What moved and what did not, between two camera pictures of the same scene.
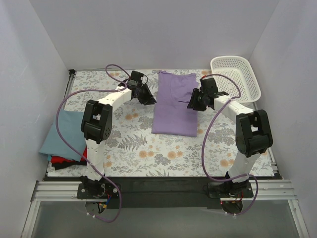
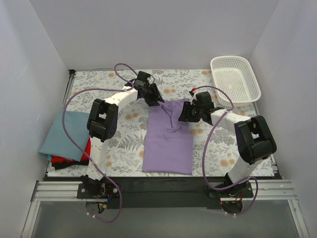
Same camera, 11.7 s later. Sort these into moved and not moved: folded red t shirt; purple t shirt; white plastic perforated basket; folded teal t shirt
Moved: purple t shirt
Not moved: folded red t shirt; white plastic perforated basket; folded teal t shirt
